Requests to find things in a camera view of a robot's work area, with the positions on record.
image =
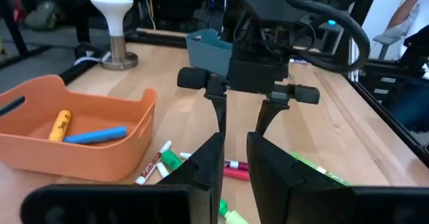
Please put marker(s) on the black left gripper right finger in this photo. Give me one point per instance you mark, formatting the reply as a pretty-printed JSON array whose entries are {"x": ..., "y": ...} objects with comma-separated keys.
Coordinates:
[{"x": 285, "y": 194}]

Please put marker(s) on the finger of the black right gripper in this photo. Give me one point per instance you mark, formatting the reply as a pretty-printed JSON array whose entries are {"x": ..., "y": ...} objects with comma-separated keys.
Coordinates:
[
  {"x": 218, "y": 86},
  {"x": 278, "y": 100}
]

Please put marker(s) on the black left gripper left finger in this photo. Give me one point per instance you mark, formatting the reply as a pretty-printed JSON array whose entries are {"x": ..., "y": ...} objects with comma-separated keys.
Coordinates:
[{"x": 204, "y": 183}]

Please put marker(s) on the green Expo marker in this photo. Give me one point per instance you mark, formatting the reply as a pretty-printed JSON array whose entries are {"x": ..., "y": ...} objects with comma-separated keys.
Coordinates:
[{"x": 308, "y": 162}]

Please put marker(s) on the blue Expo marker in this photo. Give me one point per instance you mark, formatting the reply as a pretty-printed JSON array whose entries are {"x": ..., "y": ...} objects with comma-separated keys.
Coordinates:
[{"x": 163, "y": 170}]

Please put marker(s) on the light green Sharpie highlighter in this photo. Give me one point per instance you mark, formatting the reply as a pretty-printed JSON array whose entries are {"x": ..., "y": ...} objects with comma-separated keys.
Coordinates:
[{"x": 238, "y": 218}]

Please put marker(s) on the dark red Expo marker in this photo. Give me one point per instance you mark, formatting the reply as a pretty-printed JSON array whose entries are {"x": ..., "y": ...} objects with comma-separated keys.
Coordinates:
[{"x": 152, "y": 165}]

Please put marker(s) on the blue highlighter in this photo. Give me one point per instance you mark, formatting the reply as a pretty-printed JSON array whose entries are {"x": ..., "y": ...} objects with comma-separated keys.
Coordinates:
[{"x": 97, "y": 135}]

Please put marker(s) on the yellow orange highlighter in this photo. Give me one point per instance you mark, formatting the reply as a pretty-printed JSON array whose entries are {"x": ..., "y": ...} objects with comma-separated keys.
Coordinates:
[{"x": 60, "y": 126}]

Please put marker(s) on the teal plastic bin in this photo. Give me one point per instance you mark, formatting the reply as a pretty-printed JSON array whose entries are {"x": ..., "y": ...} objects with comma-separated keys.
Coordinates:
[{"x": 207, "y": 56}]

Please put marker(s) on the maroon capped white marker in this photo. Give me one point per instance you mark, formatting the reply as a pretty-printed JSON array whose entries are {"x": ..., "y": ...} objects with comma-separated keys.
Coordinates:
[{"x": 243, "y": 165}]

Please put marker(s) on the blue white pen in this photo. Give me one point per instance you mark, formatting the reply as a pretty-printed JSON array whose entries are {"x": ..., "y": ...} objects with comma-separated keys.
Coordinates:
[{"x": 300, "y": 62}]

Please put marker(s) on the black office chair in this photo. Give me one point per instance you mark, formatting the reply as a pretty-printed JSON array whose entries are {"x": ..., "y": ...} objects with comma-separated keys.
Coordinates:
[{"x": 177, "y": 2}]

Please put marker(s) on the orange plastic bin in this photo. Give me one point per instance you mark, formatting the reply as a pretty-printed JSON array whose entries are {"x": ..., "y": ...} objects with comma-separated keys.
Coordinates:
[{"x": 100, "y": 167}]

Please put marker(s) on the white mushroom lamp brass base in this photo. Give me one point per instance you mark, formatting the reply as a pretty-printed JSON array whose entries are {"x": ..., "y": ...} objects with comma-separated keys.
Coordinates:
[{"x": 114, "y": 6}]

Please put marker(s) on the green backpack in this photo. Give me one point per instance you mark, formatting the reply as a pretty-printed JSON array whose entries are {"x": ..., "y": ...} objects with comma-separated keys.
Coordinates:
[{"x": 43, "y": 16}]

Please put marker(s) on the black legged desk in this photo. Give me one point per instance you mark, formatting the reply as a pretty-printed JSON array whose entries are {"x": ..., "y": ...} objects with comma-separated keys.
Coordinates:
[{"x": 15, "y": 26}]

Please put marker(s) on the black aluminium table frame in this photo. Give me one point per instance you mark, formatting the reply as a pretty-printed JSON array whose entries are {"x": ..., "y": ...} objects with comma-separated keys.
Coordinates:
[{"x": 161, "y": 39}]

